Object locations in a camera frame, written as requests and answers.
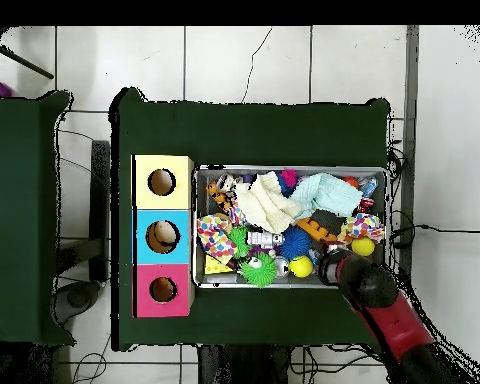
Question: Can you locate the cream waffle cloth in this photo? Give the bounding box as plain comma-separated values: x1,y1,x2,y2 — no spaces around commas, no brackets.
234,171,303,235

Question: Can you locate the silver toy robot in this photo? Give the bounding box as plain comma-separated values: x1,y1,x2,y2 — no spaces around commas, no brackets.
245,230,285,249

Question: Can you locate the white multicolour dotted cloth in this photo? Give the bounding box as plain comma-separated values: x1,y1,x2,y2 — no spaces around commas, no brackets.
337,212,386,245
196,213,238,266

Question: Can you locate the green fuzzy toy with eyes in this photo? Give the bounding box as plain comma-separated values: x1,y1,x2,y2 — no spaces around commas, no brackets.
238,252,278,288

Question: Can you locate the orange plastic grid tray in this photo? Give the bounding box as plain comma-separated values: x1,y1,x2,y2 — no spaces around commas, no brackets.
295,217,339,243

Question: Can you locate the wooden box with three holes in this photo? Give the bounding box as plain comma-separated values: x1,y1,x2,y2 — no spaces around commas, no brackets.
130,154,196,320

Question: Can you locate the blue spiky ball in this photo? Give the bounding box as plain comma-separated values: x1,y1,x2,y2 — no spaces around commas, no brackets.
278,225,312,261

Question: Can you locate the dark green tablecloth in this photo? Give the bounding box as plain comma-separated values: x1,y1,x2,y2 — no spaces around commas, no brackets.
109,86,393,353
0,89,76,347

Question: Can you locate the yellow ball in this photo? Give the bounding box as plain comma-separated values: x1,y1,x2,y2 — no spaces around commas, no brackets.
288,255,314,279
350,236,376,257

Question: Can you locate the mint green cloth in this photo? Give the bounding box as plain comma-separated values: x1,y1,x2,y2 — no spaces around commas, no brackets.
289,172,364,219

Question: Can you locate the grey rounded floor object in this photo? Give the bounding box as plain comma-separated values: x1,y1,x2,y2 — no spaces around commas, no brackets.
54,279,102,325

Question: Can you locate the black tripod leg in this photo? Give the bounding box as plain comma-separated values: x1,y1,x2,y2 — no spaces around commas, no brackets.
0,39,55,80

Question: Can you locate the silver wire mesh bin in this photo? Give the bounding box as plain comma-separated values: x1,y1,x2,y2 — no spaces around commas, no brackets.
190,163,390,291

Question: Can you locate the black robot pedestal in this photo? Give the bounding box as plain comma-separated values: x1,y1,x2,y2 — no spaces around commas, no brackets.
197,344,294,384

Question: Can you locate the black cable with plug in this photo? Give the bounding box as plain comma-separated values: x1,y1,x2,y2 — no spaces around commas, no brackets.
389,209,480,249

